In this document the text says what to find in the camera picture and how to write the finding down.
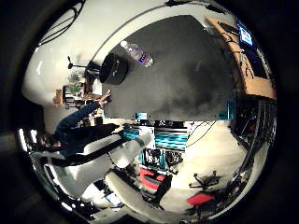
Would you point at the clear plastic bottle blue label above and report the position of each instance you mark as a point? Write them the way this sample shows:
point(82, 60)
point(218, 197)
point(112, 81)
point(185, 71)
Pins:
point(139, 55)

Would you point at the teal drawer cabinet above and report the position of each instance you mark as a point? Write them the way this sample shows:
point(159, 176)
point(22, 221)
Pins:
point(168, 140)

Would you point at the person in dark clothes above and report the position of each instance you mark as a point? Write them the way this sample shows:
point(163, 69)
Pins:
point(76, 130)

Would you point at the black swivel chair base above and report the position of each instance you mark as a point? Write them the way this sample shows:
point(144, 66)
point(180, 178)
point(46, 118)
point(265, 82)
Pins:
point(204, 181)

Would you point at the dark storage shelf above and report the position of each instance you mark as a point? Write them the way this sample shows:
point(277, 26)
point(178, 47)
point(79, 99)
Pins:
point(73, 99)

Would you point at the green potted plant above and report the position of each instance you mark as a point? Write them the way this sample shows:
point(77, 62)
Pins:
point(74, 81)

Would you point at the black round container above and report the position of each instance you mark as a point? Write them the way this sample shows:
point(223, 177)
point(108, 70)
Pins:
point(113, 69)

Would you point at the red office chair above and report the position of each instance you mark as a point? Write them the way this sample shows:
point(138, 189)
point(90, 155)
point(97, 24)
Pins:
point(200, 199)

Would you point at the wooden desk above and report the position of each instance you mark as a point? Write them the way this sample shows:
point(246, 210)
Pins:
point(259, 87)

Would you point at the red and black seat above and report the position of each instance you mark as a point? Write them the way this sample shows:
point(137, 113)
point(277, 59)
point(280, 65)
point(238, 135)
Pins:
point(149, 180)

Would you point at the computer monitor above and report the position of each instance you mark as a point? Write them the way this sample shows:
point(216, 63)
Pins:
point(246, 36)

